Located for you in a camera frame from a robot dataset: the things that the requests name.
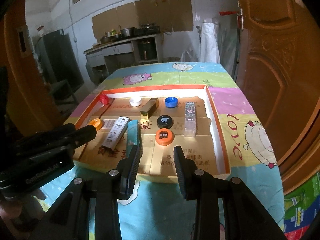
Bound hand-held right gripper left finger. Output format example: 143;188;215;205
37;145;143;240

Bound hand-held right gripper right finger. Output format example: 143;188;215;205
174;145;288;240

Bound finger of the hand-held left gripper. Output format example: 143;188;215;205
29;126;97;155
12;123;77;151

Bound plain orange bottle cap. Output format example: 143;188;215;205
89;118;104;131

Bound white cartoon print box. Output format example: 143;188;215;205
101;116;130;149

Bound teal box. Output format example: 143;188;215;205
126;119;143;159

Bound orange labelled bottle cap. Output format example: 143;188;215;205
155;129;174;147

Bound black bottle cap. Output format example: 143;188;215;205
157;115;173;130

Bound floral tube with clear cap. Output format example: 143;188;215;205
183;102;197;138

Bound shiny gold box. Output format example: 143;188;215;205
139;97;159;118

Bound blue bottle cap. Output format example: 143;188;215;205
165;96;179;108

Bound shallow orange-rimmed cardboard tray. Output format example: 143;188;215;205
62;84;232;184

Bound green wooden stool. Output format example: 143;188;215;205
50;79;78;110

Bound dark green cabinet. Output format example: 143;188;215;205
37;29;84;90

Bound grey kitchen counter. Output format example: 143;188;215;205
84;34;163;80

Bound sheep print striped tablecloth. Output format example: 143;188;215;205
37;62;285;240

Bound dark green canister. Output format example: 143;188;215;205
139;40;157;60

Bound green printed carton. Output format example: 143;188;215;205
284;175;320;233

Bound black gas stove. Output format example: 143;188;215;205
135;25;160;35

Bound clear plastic sheeting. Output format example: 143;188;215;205
217;21;240;80

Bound white plastic bag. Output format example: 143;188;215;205
200;21;220;63

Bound brown wooden door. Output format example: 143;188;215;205
236;0;320;195

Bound cardboard wall sheets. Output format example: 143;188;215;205
91;0;194;43

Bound metal door handle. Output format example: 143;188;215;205
236;1;244;29

